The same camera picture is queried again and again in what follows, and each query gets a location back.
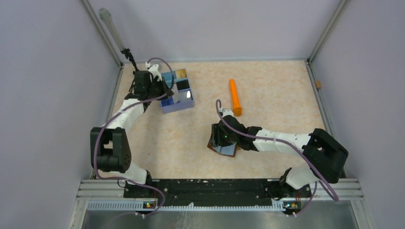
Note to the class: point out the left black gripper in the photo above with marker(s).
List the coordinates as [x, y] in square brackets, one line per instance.
[165, 89]

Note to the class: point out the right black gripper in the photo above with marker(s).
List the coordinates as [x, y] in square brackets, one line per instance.
[221, 129]

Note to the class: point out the silver card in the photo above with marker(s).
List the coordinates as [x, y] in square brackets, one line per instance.
[185, 96]

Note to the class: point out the brown leather card holder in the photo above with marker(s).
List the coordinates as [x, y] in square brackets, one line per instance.
[223, 150]

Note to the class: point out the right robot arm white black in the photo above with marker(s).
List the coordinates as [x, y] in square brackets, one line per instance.
[324, 156]

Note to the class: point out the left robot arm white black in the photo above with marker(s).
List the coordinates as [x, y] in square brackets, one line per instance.
[110, 149]

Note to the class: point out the black card in tray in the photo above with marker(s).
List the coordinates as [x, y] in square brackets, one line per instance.
[183, 85]

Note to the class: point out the gold card in tray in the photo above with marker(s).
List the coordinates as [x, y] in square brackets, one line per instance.
[181, 73]

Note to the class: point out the blue compartment tray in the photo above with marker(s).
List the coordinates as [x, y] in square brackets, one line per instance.
[172, 104]

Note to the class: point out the orange cylinder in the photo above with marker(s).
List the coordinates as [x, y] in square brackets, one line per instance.
[236, 107]

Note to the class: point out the small black tripod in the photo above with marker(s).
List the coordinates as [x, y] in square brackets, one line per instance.
[128, 55]

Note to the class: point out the small tan block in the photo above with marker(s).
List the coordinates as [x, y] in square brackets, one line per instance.
[317, 84]

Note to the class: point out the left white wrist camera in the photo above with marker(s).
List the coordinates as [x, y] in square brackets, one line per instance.
[154, 70]

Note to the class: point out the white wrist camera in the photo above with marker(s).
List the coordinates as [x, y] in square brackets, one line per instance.
[154, 70]
[226, 112]

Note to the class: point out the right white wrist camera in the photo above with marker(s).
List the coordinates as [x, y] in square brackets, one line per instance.
[226, 112]

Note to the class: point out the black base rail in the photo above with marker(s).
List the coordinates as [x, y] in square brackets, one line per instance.
[216, 192]

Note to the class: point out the grey tube on frame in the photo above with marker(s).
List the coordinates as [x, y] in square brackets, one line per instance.
[106, 18]

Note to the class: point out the white cable duct strip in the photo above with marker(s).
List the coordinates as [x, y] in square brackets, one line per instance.
[141, 206]

